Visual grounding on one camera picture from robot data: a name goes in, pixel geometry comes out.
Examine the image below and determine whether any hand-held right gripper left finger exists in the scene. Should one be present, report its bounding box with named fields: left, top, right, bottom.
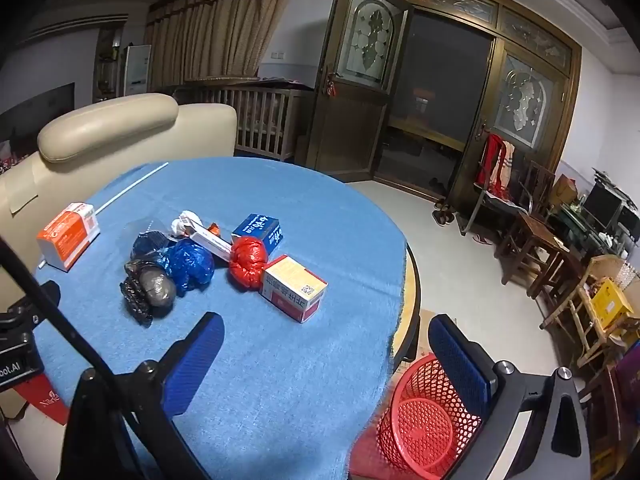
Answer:
left=57, top=311, right=226, bottom=480

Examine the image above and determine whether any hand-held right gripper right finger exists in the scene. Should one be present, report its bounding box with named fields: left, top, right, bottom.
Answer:
left=427, top=314, right=593, bottom=480

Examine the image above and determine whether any red plastic mesh basket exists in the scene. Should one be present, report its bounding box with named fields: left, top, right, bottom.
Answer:
left=377, top=352, right=486, bottom=478

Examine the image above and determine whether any grey plastic bag ball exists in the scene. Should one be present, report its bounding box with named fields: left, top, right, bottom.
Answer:
left=139, top=268, right=177, bottom=308

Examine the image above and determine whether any black plastic bag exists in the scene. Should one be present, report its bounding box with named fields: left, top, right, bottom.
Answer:
left=119, top=260, right=153, bottom=328

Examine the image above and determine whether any blue plastic bag ball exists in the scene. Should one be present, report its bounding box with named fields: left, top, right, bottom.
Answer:
left=165, top=238, right=216, bottom=297

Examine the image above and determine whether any red plastic bag ball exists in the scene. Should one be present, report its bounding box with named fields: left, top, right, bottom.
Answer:
left=228, top=236, right=269, bottom=289

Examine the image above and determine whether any long white purple-edged box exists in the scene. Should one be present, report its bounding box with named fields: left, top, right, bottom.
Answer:
left=187, top=222, right=233, bottom=262

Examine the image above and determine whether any white yellow and red box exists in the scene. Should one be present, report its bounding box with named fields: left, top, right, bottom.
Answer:
left=260, top=255, right=329, bottom=324

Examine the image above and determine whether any dark plastic bag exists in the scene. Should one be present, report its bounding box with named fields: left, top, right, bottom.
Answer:
left=132, top=230, right=173, bottom=263

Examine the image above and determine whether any orange and white box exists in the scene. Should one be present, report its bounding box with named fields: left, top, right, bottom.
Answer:
left=36, top=202, right=101, bottom=272

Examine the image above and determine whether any white paper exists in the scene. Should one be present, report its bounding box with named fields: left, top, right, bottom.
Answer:
left=171, top=210, right=203, bottom=238

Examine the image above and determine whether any blue carton box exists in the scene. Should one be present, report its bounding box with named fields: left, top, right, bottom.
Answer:
left=231, top=213, right=284, bottom=260

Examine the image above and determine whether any flat cardboard sheet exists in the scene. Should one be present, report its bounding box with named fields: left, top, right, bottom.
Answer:
left=390, top=310, right=436, bottom=376

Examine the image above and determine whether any red paper bag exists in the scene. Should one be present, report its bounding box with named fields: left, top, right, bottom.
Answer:
left=10, top=375, right=71, bottom=426

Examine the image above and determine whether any round wooden table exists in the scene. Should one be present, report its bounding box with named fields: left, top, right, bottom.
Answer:
left=392, top=245, right=421, bottom=376

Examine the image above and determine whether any blue tablecloth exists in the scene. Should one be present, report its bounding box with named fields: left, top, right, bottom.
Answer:
left=30, top=156, right=408, bottom=480

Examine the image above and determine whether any wicker chair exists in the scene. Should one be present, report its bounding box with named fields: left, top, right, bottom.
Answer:
left=542, top=255, right=640, bottom=371

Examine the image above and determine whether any brown wooden stool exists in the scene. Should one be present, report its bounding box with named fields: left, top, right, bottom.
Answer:
left=495, top=210, right=571, bottom=286
left=527, top=245, right=586, bottom=301

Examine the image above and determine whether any brown slippers pair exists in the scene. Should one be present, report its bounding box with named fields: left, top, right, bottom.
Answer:
left=432, top=200, right=458, bottom=226

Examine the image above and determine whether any black metal chair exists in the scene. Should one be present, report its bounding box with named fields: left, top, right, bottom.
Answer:
left=460, top=135, right=531, bottom=236

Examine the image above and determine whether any glass computer desk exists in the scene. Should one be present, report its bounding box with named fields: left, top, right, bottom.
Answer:
left=552, top=200, right=636, bottom=261

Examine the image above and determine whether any thin white stick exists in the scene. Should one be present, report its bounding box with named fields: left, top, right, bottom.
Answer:
left=95, top=161, right=170, bottom=215

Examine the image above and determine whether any dark wooden chair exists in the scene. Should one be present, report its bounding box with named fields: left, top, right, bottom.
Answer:
left=517, top=160, right=556, bottom=221

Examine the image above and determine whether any brown cardboard box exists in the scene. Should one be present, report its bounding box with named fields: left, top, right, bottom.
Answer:
left=550, top=174, right=578, bottom=216

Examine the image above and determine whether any red striped cloth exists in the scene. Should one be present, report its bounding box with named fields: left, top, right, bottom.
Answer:
left=475, top=134, right=516, bottom=196

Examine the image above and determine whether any black computer monitor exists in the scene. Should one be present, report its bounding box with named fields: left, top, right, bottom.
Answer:
left=582, top=180, right=623, bottom=228
left=617, top=205, right=640, bottom=241

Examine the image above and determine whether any dark flat television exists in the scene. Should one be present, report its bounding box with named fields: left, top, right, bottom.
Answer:
left=0, top=82, right=76, bottom=143

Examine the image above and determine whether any beige leather sofa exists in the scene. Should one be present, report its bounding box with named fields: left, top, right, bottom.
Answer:
left=0, top=92, right=238, bottom=281

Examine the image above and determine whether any wooden glass panel door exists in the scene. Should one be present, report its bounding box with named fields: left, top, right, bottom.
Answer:
left=305, top=0, right=413, bottom=183
left=447, top=40, right=571, bottom=216

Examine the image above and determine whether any wooden crib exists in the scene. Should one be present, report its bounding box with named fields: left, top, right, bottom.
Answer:
left=172, top=77, right=316, bottom=161

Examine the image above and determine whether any wooden display cabinet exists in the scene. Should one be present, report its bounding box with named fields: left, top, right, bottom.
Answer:
left=95, top=27, right=123, bottom=101

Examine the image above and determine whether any white standing air conditioner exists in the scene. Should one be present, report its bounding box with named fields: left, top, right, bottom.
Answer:
left=122, top=45, right=152, bottom=97

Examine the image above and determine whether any beige pleated curtain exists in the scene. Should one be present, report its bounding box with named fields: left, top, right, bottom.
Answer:
left=145, top=0, right=301, bottom=91

